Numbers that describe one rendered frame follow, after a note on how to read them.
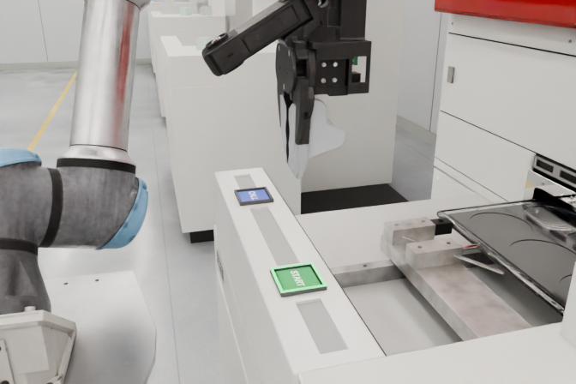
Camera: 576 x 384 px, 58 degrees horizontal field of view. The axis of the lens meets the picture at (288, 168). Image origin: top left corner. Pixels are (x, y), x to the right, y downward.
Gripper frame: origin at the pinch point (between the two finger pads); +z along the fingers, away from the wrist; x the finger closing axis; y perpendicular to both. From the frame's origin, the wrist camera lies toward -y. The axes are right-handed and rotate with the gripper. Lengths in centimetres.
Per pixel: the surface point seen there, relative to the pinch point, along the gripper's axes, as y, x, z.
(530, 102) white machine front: 59, 33, 4
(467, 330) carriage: 22.7, -4.0, 23.3
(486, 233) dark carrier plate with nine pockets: 38.1, 14.7, 20.7
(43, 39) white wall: -154, 796, 67
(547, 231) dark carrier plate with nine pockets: 48, 12, 21
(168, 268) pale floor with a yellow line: -13, 171, 111
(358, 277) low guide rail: 16.4, 17.0, 27.0
